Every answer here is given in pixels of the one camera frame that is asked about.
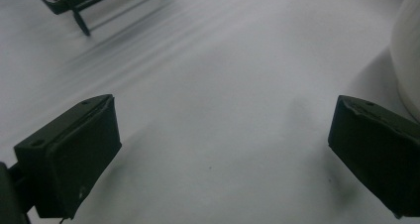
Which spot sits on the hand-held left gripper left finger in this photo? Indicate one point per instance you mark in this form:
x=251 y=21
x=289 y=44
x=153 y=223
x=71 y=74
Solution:
x=72 y=158

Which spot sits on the cream ceramic bowl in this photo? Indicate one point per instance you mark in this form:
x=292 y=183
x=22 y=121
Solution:
x=409 y=52

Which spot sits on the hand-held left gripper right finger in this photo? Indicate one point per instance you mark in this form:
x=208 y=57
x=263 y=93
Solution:
x=379 y=151

